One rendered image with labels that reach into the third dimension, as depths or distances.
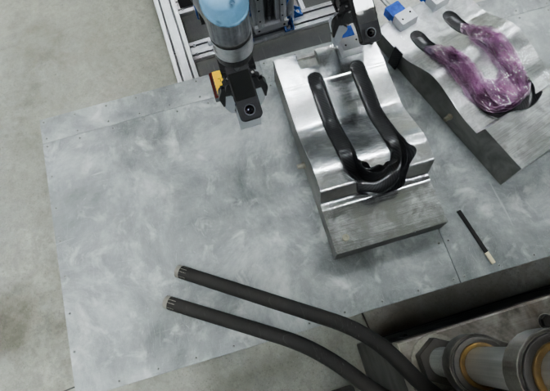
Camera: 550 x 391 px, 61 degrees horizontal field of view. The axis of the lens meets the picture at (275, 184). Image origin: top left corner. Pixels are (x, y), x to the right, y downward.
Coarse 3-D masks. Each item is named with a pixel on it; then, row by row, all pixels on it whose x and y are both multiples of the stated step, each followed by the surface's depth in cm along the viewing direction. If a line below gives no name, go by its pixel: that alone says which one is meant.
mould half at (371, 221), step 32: (288, 64) 115; (320, 64) 115; (384, 64) 114; (288, 96) 112; (352, 96) 112; (384, 96) 112; (320, 128) 109; (352, 128) 108; (416, 128) 104; (320, 160) 102; (384, 160) 101; (416, 160) 101; (320, 192) 100; (352, 192) 105; (416, 192) 106; (352, 224) 104; (384, 224) 104; (416, 224) 104
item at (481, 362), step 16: (432, 336) 102; (416, 352) 101; (432, 352) 97; (480, 352) 72; (496, 352) 67; (432, 368) 96; (480, 368) 70; (496, 368) 65; (544, 368) 52; (448, 384) 95; (496, 384) 67
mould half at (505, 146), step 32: (384, 32) 121; (448, 32) 120; (512, 32) 115; (416, 64) 116; (480, 64) 112; (544, 64) 114; (448, 96) 111; (544, 96) 107; (480, 128) 109; (512, 128) 105; (544, 128) 104; (480, 160) 114; (512, 160) 103
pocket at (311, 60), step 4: (316, 52) 116; (296, 56) 116; (300, 56) 117; (304, 56) 117; (308, 56) 117; (312, 56) 118; (316, 56) 118; (300, 60) 118; (304, 60) 118; (308, 60) 118; (312, 60) 118; (316, 60) 118; (300, 64) 118; (304, 64) 118; (308, 64) 118; (312, 64) 118; (316, 64) 118; (300, 68) 118; (304, 68) 117
